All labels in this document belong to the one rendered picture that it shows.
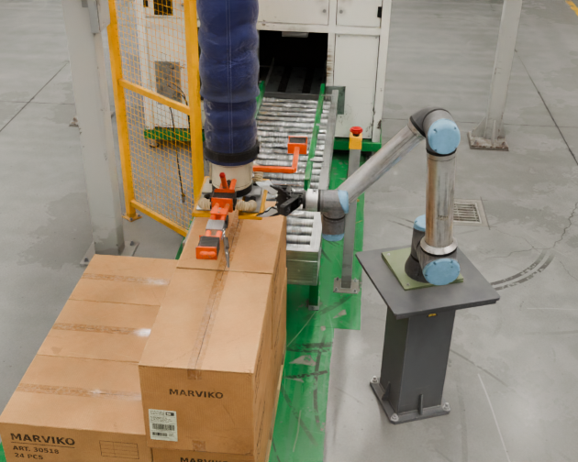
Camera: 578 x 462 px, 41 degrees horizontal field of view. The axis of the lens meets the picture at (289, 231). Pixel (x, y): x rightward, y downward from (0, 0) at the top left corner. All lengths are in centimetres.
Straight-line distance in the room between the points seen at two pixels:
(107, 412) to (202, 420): 47
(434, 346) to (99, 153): 226
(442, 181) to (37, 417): 180
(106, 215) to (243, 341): 227
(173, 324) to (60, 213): 287
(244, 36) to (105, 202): 216
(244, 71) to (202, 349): 105
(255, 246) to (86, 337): 85
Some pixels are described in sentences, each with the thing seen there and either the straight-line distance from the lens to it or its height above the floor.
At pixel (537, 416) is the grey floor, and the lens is 409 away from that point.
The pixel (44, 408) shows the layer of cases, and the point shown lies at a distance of 325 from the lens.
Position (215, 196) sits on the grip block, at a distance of 305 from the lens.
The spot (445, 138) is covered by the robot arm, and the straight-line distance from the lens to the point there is 292.
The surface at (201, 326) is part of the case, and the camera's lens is 288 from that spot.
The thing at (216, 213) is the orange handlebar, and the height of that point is 126.
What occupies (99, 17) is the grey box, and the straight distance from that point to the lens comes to 437.
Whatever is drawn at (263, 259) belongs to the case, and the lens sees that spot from 324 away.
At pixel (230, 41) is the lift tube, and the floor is 184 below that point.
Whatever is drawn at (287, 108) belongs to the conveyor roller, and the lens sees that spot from 578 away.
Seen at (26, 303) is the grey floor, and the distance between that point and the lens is 479.
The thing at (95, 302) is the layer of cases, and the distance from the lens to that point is 375.
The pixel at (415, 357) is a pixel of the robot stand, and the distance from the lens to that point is 370.
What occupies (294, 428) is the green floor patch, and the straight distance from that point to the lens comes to 382.
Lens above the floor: 272
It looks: 31 degrees down
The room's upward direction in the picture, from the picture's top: 1 degrees clockwise
